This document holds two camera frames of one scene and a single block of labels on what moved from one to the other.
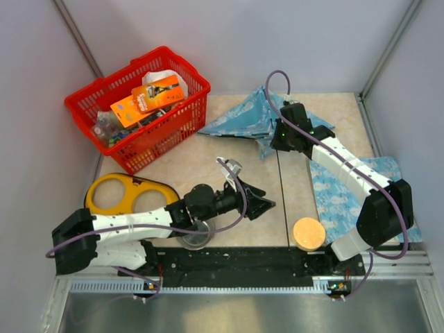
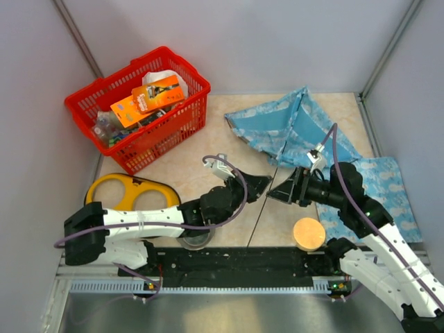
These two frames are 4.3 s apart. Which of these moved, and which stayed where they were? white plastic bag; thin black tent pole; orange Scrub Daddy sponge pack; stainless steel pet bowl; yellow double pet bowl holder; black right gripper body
Moved: thin black tent pole; black right gripper body
Stayed: white plastic bag; yellow double pet bowl holder; orange Scrub Daddy sponge pack; stainless steel pet bowl
